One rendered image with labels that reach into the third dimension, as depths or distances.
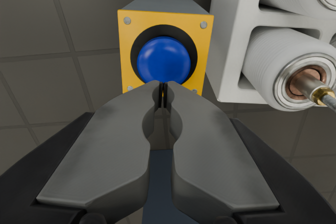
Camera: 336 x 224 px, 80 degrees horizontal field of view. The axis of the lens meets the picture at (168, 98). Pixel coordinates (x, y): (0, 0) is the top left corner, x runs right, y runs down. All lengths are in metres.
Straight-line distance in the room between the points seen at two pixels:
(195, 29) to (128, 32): 0.05
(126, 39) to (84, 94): 0.43
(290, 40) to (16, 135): 0.73
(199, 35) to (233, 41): 0.16
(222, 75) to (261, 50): 0.07
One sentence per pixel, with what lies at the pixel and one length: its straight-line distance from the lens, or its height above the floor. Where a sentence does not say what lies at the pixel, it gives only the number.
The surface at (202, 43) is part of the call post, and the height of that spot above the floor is 0.31.
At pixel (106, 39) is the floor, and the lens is 0.50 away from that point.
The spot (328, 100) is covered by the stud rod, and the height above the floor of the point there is 0.30.
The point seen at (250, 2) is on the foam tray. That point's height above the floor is 0.18.
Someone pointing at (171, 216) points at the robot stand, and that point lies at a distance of 0.53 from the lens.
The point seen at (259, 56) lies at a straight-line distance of 0.30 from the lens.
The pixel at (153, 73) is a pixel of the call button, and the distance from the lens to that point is 0.15.
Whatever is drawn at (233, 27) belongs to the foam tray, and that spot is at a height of 0.18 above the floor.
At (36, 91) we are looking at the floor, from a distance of 0.64.
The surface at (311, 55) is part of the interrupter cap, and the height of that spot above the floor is 0.25.
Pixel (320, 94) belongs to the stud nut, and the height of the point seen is 0.29.
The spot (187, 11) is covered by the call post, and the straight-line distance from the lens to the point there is 0.17.
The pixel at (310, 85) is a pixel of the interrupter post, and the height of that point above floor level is 0.27.
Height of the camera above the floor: 0.47
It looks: 59 degrees down
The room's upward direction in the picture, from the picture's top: 179 degrees clockwise
